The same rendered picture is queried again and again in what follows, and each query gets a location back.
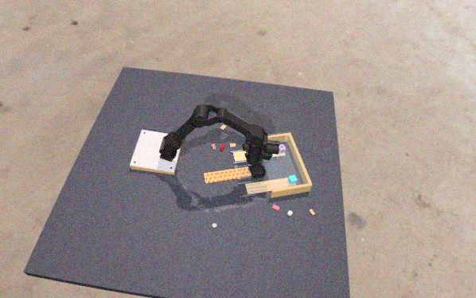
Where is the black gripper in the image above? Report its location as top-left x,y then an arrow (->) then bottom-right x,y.
242,143 -> 266,178

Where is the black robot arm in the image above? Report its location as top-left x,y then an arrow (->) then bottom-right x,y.
159,104 -> 280,162

